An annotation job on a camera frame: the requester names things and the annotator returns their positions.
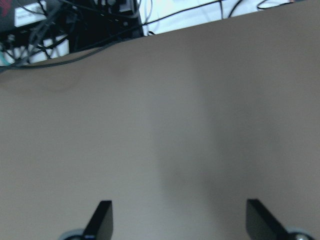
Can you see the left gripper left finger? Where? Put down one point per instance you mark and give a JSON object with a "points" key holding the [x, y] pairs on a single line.
{"points": [[100, 226]]}

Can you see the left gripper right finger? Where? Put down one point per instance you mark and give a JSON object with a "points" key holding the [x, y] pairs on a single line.
{"points": [[260, 224]]}

